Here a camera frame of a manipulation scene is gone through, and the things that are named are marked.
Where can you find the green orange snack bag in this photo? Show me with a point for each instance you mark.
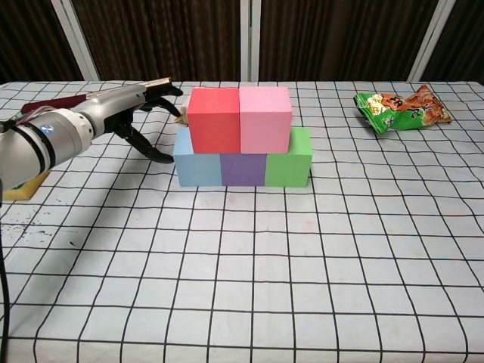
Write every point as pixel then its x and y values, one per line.
pixel 401 109

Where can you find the purple foam cube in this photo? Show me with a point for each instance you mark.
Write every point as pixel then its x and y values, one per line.
pixel 244 170

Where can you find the light blue foam cube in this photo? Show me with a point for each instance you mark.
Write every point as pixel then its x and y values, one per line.
pixel 198 170

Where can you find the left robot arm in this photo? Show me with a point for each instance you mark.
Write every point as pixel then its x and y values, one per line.
pixel 38 151

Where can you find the dark brown partition panel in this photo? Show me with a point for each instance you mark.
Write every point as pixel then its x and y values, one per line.
pixel 162 38
pixel 465 38
pixel 332 38
pixel 30 38

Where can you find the white biscuit package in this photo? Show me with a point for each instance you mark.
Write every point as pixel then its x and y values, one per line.
pixel 183 115

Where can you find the pink foam cube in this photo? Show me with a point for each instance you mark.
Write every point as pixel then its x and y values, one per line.
pixel 264 121

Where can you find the green foam cube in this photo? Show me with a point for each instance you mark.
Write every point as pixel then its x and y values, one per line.
pixel 289 170

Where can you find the grey partition post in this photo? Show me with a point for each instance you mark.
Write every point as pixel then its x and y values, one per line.
pixel 249 38
pixel 76 41
pixel 432 41

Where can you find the dark red folded fan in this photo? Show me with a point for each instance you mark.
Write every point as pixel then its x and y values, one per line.
pixel 60 102

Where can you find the red foam cube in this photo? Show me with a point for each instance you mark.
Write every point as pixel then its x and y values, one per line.
pixel 213 121

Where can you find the white checkered tablecloth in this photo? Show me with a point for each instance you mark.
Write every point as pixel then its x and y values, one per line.
pixel 242 272

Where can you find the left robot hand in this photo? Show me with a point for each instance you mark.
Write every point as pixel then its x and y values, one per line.
pixel 113 104

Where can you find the green yellow sponge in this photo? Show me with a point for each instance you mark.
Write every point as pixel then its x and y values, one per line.
pixel 26 189

